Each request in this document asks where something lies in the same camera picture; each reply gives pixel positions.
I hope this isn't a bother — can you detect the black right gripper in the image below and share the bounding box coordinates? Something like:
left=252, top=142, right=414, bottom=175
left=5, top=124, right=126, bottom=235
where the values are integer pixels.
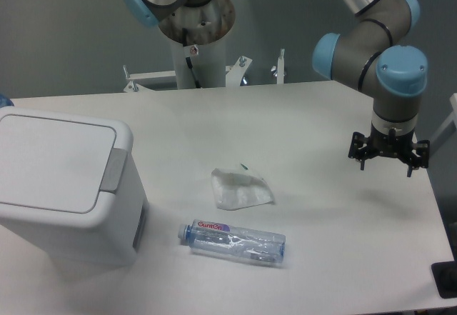
left=348, top=122, right=431, bottom=177

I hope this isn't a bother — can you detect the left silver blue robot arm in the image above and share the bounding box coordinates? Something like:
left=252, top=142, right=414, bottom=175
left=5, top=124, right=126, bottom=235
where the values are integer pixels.
left=124, top=0, right=431, bottom=171

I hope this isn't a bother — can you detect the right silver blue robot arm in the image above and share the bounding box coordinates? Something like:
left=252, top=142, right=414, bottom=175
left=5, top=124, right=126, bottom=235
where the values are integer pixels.
left=312, top=0, right=431, bottom=172

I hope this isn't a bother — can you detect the white plastic trash can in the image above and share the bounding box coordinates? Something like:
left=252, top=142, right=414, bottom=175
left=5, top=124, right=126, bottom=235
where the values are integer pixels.
left=1, top=106, right=149, bottom=265

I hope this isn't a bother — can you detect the white trash can lid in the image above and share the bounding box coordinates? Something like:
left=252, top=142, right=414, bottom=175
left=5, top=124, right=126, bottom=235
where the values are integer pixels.
left=1, top=114, right=116, bottom=214

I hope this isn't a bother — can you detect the crumpled white plastic bag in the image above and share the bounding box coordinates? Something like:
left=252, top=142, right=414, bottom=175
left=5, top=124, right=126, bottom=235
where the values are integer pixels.
left=211, top=164, right=276, bottom=211

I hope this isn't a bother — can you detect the clear plastic water bottle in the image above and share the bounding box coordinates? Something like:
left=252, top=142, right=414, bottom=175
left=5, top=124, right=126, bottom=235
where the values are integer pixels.
left=178, top=219, right=286, bottom=264

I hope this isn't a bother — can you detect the grey lid push button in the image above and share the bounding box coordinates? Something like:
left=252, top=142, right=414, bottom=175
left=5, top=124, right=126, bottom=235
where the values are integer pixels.
left=99, top=148, right=127, bottom=194

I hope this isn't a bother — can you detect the blue object at left edge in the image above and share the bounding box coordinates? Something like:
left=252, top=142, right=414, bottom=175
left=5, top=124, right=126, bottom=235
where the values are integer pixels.
left=0, top=94, right=14, bottom=108

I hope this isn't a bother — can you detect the white frame bar right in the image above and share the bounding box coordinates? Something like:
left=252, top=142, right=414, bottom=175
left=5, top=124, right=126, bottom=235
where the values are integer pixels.
left=430, top=93, right=456, bottom=156

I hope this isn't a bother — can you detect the black cable on pedestal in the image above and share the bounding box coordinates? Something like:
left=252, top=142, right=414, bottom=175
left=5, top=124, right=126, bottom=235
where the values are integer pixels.
left=181, top=27, right=201, bottom=89

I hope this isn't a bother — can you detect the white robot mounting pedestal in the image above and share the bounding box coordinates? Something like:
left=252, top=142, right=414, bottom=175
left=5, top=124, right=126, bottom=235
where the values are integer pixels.
left=122, top=0, right=288, bottom=93

